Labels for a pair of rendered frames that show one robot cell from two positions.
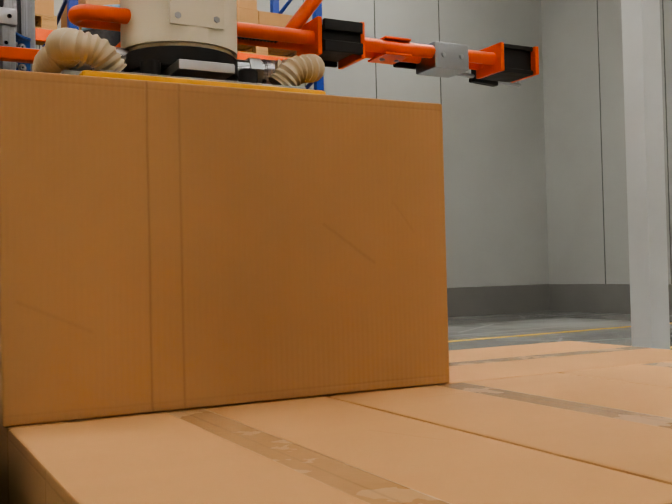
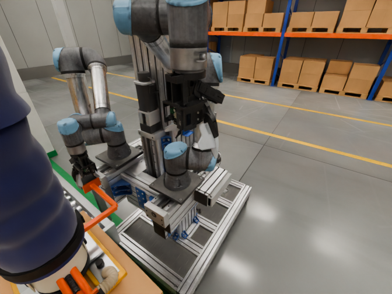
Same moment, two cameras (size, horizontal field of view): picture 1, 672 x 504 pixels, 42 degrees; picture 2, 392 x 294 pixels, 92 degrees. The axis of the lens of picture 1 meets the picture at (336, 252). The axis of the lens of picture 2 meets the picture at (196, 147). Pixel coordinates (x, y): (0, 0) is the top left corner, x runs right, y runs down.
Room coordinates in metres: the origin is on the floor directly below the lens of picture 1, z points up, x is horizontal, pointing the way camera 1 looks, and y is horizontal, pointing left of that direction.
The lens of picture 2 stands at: (1.58, -0.30, 1.76)
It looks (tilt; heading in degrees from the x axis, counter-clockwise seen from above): 32 degrees down; 65
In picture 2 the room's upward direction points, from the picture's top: straight up
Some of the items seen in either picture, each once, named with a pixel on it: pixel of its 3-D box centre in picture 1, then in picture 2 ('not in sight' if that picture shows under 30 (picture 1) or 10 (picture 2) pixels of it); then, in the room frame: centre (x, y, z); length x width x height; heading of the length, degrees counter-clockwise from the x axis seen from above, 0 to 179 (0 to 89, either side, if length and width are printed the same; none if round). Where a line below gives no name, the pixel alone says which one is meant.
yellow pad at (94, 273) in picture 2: not in sight; (91, 254); (1.37, 0.27, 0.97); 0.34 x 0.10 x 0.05; 117
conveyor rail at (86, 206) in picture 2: not in sight; (48, 171); (0.84, 1.72, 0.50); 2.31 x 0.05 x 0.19; 118
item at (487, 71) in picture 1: (507, 63); not in sight; (1.56, -0.31, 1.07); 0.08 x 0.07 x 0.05; 117
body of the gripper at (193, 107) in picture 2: not in sight; (186, 99); (1.74, 0.08, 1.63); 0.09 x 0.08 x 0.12; 22
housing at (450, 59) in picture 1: (442, 60); not in sight; (1.50, -0.19, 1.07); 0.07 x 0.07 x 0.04; 27
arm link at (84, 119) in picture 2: not in sight; (79, 123); (1.43, 0.69, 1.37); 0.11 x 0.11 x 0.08; 84
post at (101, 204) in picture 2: not in sight; (94, 186); (1.28, 1.28, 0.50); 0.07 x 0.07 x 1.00; 28
